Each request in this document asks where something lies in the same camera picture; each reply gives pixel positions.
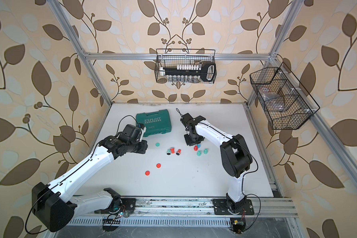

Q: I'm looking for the black wire basket wall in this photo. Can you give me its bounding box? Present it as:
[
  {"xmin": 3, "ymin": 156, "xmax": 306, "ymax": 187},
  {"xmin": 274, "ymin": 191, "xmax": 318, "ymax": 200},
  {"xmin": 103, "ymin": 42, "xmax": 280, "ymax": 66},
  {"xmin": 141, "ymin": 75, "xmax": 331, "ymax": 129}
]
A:
[
  {"xmin": 250, "ymin": 62, "xmax": 320, "ymax": 130},
  {"xmin": 154, "ymin": 48, "xmax": 217, "ymax": 84}
]

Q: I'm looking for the green plastic tool case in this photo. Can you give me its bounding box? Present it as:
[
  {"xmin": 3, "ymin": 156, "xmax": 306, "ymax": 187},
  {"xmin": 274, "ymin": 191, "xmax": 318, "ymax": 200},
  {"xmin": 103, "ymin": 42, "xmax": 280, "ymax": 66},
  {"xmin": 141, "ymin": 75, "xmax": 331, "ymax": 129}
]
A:
[{"xmin": 136, "ymin": 109, "xmax": 172, "ymax": 137}]

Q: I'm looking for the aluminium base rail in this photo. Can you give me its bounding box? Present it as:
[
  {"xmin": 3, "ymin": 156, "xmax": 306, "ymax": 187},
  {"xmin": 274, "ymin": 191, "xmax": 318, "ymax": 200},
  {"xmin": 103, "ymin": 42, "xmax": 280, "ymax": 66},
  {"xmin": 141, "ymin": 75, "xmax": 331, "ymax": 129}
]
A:
[{"xmin": 67, "ymin": 195, "xmax": 298, "ymax": 227}]

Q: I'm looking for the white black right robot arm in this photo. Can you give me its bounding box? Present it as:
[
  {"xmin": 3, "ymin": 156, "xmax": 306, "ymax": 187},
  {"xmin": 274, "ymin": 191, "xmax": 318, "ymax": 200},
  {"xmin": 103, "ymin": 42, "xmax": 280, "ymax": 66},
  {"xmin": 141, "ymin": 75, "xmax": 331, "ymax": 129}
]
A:
[{"xmin": 176, "ymin": 109, "xmax": 259, "ymax": 215}]

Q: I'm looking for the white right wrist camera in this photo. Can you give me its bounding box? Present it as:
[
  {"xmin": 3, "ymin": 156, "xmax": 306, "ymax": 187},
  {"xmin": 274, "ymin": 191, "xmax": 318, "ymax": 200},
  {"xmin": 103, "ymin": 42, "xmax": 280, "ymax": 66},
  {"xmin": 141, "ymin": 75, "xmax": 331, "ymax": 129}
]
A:
[{"xmin": 180, "ymin": 113, "xmax": 206, "ymax": 131}]

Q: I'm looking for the black wire basket right wall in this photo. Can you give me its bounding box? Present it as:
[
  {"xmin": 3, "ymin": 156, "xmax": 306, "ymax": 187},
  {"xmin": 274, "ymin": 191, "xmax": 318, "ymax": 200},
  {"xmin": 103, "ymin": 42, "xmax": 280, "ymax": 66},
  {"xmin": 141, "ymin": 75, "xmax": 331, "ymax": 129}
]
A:
[{"xmin": 250, "ymin": 62, "xmax": 320, "ymax": 130}]

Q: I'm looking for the plastic bag in basket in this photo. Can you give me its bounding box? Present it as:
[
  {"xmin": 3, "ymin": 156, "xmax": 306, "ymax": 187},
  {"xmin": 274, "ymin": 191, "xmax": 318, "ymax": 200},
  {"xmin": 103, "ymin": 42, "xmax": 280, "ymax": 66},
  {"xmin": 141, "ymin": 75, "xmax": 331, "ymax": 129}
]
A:
[{"xmin": 258, "ymin": 87, "xmax": 286, "ymax": 112}]

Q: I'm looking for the aluminium cage frame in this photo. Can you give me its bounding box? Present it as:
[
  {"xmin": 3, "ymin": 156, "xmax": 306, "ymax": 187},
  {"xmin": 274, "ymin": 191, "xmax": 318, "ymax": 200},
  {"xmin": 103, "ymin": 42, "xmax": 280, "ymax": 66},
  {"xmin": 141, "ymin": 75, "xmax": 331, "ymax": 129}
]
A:
[{"xmin": 47, "ymin": 1, "xmax": 357, "ymax": 189}]

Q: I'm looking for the black wire basket back wall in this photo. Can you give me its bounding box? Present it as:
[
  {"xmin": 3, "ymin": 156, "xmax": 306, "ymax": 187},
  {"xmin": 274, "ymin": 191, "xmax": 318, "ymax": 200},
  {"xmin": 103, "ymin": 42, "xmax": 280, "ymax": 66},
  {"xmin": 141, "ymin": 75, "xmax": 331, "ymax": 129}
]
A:
[{"xmin": 154, "ymin": 48, "xmax": 217, "ymax": 84}]

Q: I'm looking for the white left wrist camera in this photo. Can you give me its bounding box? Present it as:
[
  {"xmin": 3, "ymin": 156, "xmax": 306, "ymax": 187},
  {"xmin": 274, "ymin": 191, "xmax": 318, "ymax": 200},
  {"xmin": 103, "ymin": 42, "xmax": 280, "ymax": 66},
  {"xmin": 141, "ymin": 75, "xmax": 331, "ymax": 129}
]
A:
[{"xmin": 117, "ymin": 124, "xmax": 146, "ymax": 143}]

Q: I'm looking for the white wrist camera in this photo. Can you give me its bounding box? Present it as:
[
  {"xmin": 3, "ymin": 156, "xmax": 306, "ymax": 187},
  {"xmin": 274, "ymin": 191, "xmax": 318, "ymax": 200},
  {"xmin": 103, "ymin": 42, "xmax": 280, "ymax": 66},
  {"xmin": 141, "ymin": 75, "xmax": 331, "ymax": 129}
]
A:
[
  {"xmin": 117, "ymin": 124, "xmax": 146, "ymax": 143},
  {"xmin": 180, "ymin": 113, "xmax": 206, "ymax": 131}
]

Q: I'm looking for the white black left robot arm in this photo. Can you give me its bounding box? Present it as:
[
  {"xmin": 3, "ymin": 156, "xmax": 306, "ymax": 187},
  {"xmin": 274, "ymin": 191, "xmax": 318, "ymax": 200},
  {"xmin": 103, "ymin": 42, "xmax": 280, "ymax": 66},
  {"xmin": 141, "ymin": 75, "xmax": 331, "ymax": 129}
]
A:
[{"xmin": 29, "ymin": 123, "xmax": 148, "ymax": 232}]

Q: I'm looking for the black white tool in basket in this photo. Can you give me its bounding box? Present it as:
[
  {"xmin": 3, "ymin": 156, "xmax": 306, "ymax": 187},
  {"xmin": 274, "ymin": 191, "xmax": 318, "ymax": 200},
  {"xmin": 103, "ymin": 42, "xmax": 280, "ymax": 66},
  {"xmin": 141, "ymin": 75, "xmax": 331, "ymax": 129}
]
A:
[{"xmin": 156, "ymin": 62, "xmax": 217, "ymax": 83}]

